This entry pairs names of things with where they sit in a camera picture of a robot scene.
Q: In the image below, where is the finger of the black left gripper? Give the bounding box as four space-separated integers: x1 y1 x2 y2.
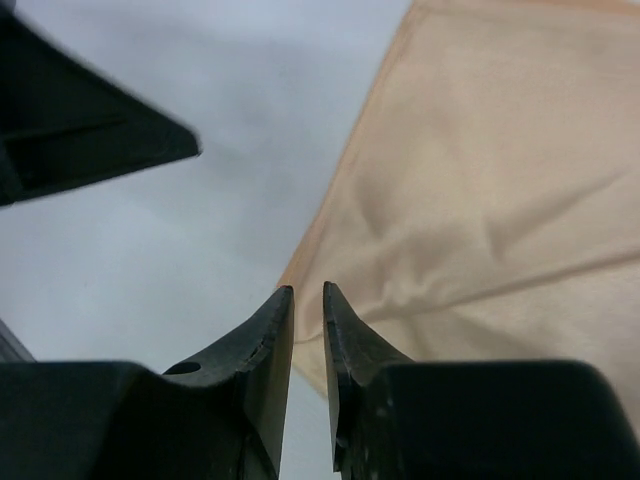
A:
1 1 201 206

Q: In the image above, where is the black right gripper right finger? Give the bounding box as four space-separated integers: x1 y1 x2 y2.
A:
323 282 639 479

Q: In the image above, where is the peach cloth napkin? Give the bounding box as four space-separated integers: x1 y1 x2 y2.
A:
282 1 639 423

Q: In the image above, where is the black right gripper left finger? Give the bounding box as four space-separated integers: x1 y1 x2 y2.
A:
1 286 294 479

